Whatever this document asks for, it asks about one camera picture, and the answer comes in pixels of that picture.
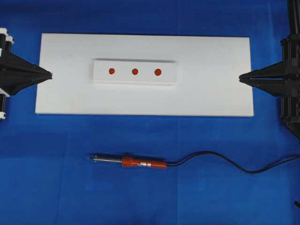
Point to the small white raised plate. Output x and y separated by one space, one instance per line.
147 72

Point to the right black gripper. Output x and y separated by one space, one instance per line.
289 88

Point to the black aluminium frame post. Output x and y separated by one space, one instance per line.
294 16

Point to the red handled soldering iron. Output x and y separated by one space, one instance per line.
129 161

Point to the large white board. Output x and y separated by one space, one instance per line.
207 76

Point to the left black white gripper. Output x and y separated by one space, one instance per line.
12 84

